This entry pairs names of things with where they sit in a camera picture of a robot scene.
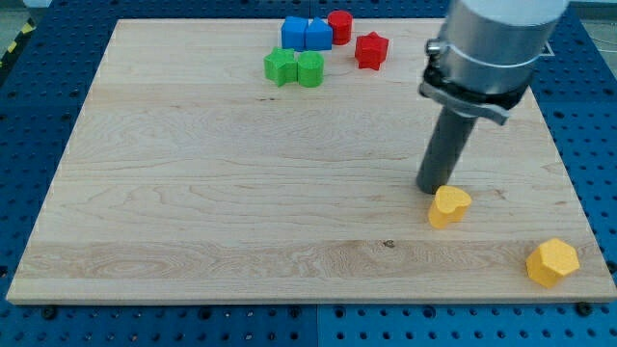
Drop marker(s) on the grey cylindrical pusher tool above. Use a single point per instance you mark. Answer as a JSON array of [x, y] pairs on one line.
[[448, 140]]

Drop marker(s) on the yellow heart block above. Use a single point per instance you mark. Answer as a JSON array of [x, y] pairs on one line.
[[449, 205]]

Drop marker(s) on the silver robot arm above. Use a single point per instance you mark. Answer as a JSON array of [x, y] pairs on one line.
[[479, 66]]

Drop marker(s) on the yellow hexagon block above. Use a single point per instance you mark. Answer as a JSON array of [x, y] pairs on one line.
[[551, 262]]

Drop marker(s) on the red star block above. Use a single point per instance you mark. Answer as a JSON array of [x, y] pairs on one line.
[[371, 50]]

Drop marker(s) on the green cylinder block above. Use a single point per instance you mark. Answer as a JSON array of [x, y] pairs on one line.
[[310, 69]]

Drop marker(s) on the red cylinder block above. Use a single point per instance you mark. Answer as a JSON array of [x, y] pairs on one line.
[[341, 23]]

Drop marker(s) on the blue pentagon block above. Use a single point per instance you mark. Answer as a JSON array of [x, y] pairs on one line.
[[318, 35]]

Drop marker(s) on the green star block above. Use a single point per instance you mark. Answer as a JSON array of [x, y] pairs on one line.
[[280, 66]]

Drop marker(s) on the blue cube block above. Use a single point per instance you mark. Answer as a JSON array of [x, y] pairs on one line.
[[293, 33]]

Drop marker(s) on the light wooden board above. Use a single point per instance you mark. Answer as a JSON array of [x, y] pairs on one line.
[[191, 179]]

